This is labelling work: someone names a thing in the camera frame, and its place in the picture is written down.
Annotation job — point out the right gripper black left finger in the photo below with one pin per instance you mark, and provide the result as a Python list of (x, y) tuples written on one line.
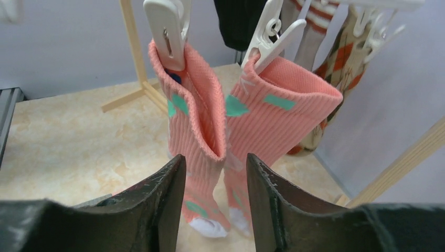
[(145, 217)]

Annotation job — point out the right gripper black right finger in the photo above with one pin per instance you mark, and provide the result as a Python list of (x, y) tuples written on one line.
[(287, 218)]

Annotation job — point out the pink sock with teal spots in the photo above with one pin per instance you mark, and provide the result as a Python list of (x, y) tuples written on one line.
[(268, 114)]

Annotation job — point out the white plastic clip hanger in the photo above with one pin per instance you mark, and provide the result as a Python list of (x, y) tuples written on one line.
[(169, 24)]

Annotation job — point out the wooden clothes rack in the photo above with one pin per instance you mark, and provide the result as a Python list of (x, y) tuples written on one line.
[(429, 143)]

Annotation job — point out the orange brown argyle sock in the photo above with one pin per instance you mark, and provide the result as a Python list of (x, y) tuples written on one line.
[(343, 68)]

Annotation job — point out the black hanging sock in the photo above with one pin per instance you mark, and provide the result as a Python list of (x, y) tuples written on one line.
[(238, 20)]

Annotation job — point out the grey sock orange stripes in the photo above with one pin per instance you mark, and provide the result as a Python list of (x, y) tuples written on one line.
[(318, 15)]

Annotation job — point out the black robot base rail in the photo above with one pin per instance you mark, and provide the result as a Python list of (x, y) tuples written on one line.
[(9, 98)]

